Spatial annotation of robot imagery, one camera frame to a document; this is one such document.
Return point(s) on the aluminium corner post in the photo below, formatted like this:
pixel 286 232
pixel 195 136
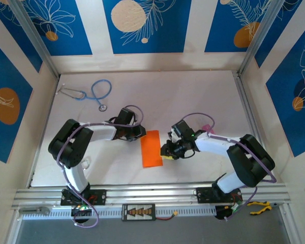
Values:
pixel 259 40
pixel 35 38

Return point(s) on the black power distribution board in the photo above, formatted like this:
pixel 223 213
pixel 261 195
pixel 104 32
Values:
pixel 138 211

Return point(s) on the orange cloth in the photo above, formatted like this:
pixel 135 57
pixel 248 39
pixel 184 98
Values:
pixel 151 150

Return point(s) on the aluminium side rail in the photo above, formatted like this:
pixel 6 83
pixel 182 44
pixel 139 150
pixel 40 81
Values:
pixel 246 106

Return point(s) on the black controller board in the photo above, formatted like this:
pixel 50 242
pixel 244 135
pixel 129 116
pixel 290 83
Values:
pixel 81 211
pixel 221 213

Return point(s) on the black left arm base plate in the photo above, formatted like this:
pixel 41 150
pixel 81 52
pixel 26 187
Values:
pixel 101 197

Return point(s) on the yellow and black pliers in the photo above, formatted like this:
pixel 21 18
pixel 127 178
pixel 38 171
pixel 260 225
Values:
pixel 267 206

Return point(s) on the blue stethoscope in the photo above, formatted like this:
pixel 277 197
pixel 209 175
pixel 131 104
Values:
pixel 103 108

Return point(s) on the pink plastic piece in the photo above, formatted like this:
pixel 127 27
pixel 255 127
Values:
pixel 207 127

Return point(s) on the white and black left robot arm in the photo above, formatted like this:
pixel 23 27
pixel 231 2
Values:
pixel 104 132

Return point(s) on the clear plastic clip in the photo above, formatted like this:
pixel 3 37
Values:
pixel 87 162

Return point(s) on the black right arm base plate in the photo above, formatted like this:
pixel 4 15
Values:
pixel 203 195

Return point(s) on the aluminium front rail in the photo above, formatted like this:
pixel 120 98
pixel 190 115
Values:
pixel 152 195

